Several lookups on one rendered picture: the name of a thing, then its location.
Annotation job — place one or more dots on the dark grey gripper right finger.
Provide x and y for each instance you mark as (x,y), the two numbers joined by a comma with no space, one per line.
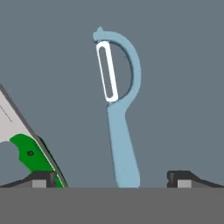
(180,176)

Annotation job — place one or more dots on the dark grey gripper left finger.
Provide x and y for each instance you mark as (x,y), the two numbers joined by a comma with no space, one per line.
(40,177)

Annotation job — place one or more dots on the light blue peeler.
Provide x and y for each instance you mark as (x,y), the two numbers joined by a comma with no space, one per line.
(124,145)

